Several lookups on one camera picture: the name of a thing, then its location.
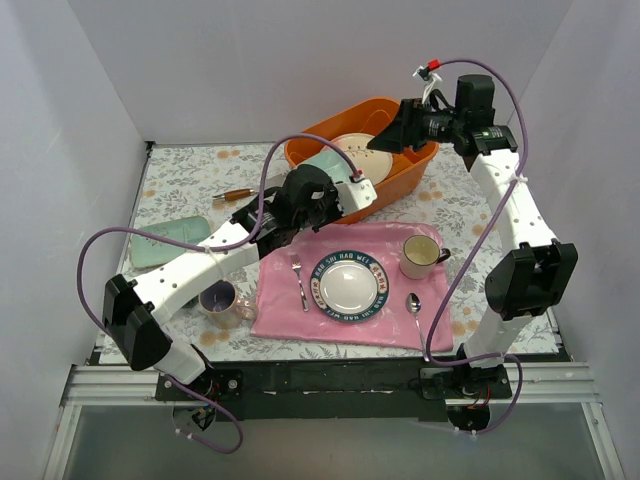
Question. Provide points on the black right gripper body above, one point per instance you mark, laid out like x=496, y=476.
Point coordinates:
x=407, y=123

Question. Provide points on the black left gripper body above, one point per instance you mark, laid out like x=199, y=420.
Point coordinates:
x=329, y=198

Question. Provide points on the pink bottom plate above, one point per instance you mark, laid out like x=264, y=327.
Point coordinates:
x=375, y=165

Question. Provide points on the pink purple ceramic mug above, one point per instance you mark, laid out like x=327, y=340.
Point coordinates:
x=225, y=307

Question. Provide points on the green rectangular ceramic plate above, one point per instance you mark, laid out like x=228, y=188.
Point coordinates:
x=338, y=167

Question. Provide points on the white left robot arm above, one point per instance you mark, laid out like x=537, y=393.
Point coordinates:
x=135, y=311

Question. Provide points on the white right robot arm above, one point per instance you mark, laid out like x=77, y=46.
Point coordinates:
x=536, y=267

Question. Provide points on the silver fork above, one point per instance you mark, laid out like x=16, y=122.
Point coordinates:
x=296, y=267

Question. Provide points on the green rimmed white plate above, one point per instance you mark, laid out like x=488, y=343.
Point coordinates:
x=349, y=286

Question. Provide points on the pink satin placemat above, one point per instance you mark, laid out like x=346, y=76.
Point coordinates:
x=280, y=311

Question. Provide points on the beige enamel mug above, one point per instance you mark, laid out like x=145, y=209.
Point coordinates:
x=420, y=255

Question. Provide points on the silver spoon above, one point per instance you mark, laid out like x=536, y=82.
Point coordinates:
x=413, y=306

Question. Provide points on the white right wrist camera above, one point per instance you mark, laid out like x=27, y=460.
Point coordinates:
x=431, y=79

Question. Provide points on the wooden handled metal spatula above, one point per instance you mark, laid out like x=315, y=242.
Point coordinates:
x=233, y=195

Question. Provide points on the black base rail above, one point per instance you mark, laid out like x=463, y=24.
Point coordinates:
x=386, y=388

